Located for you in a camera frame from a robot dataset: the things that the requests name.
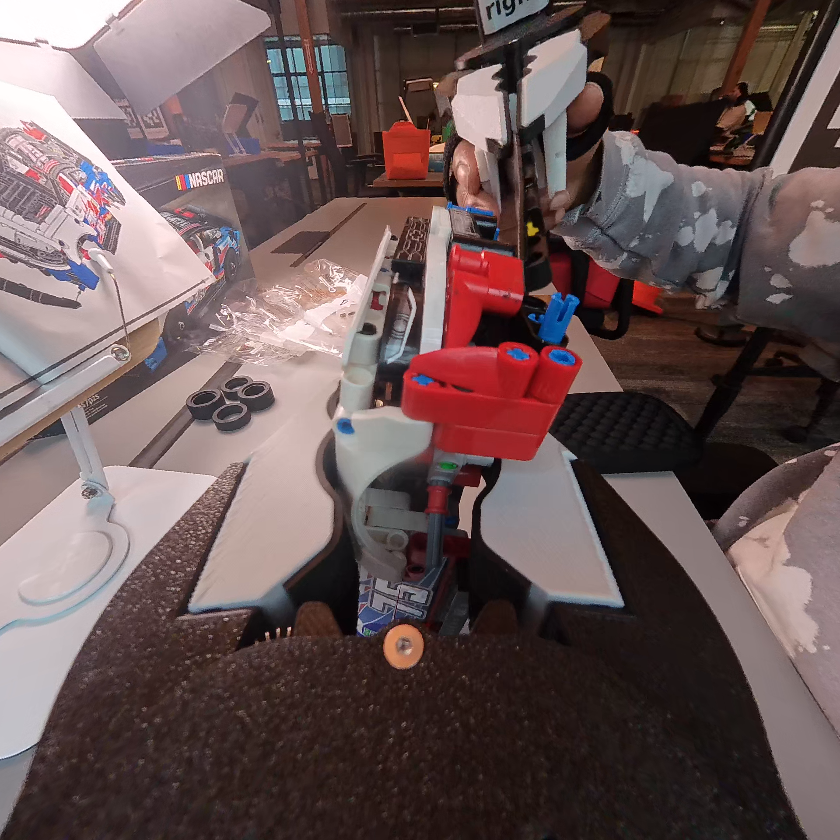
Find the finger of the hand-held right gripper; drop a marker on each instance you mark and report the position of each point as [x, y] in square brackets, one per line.
[482, 111]
[558, 85]

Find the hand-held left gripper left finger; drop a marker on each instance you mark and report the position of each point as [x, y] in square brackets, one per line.
[275, 525]

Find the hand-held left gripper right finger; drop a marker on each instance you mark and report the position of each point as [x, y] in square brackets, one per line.
[551, 525]

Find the toy brick race car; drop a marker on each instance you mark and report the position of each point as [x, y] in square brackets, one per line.
[472, 400]

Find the person's right forearm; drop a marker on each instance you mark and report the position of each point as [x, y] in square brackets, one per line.
[689, 216]

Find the light grey desk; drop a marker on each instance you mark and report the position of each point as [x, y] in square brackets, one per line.
[289, 387]

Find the dark desk mat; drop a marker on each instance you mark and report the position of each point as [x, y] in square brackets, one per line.
[308, 243]

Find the person's right hand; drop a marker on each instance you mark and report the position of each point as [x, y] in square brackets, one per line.
[467, 174]

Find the orange bag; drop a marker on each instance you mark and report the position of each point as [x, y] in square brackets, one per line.
[407, 154]

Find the black mesh office chair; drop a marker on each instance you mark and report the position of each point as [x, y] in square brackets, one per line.
[623, 426]

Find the paned window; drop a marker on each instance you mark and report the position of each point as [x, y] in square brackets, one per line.
[295, 79]

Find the red chair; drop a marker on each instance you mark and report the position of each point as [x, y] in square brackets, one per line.
[600, 282]

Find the crumpled clear plastic bag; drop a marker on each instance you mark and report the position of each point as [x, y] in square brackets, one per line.
[282, 308]

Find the black tripod stand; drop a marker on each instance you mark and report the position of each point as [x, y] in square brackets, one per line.
[728, 380]

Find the person's torso in bleached hoodie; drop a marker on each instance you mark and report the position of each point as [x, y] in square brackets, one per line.
[787, 558]

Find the open cardboard box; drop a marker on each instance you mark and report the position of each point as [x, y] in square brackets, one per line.
[237, 113]

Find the fiducial marker sign board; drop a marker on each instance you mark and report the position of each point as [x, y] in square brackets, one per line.
[820, 85]

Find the black toy car box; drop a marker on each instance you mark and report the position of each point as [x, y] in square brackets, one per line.
[197, 190]

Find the studio light panel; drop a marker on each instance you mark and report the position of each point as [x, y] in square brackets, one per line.
[177, 46]

